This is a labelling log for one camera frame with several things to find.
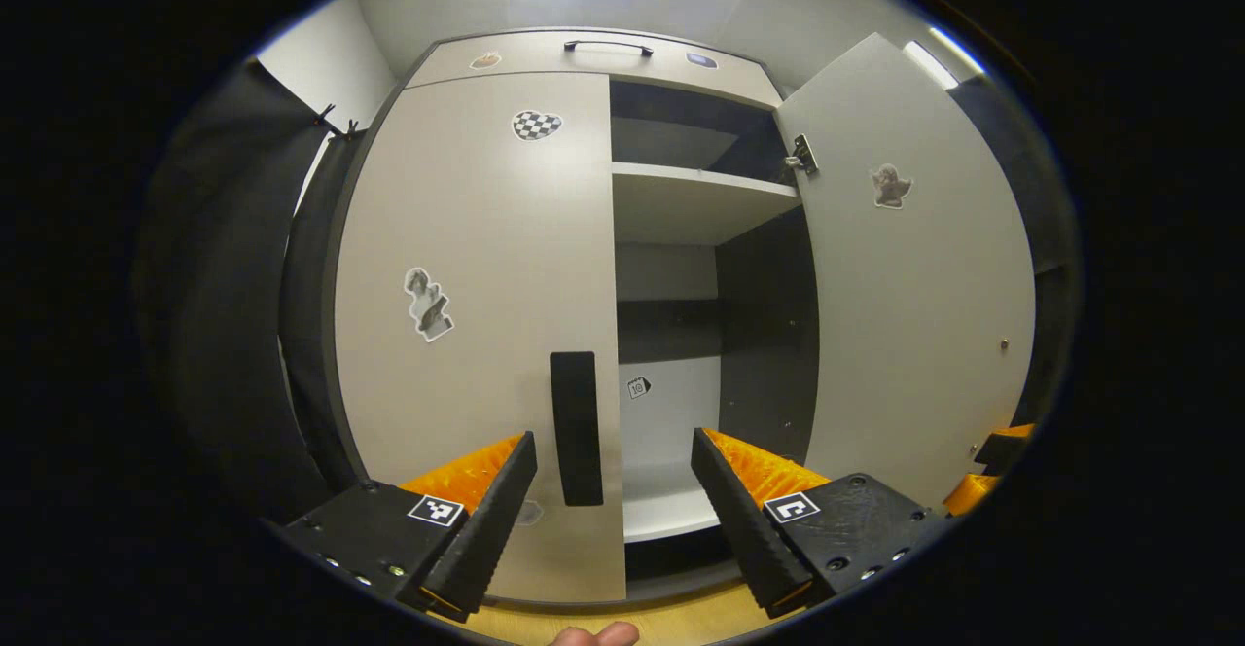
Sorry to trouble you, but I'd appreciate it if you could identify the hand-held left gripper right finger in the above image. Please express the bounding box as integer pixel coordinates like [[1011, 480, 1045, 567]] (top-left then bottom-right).
[[691, 427, 954, 620]]

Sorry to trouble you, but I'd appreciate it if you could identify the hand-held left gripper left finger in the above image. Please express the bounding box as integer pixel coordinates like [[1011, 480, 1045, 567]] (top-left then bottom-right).
[[275, 430, 539, 625]]

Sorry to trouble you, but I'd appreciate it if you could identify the grey shoe cabinet door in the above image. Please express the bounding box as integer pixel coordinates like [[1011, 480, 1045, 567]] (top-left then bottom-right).
[[334, 72, 628, 603], [773, 33, 1037, 511]]

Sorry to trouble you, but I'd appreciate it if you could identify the black door handle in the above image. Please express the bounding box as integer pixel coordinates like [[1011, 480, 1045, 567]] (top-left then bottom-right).
[[550, 351, 604, 508]]

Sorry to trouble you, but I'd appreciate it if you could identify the grey double-door shoe cabinet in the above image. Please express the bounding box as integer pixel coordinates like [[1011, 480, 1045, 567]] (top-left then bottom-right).
[[321, 28, 1037, 618]]

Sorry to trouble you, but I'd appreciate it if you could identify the white cabinet shelf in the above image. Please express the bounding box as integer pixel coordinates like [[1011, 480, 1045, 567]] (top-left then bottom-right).
[[611, 161, 803, 246], [622, 461, 726, 543]]

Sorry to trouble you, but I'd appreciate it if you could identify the grey cabinet drawer front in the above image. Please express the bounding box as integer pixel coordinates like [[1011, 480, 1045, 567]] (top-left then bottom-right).
[[404, 30, 784, 110]]

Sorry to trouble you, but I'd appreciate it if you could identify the black backdrop cloth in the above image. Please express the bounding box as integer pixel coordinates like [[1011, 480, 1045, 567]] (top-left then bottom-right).
[[136, 57, 366, 530]]

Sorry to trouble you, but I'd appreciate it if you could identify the small ceiling light panel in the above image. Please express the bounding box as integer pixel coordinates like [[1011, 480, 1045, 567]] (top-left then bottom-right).
[[903, 26, 988, 90]]

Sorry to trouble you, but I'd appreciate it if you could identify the slim black drawer handle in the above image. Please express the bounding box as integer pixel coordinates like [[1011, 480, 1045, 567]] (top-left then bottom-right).
[[564, 39, 655, 57]]

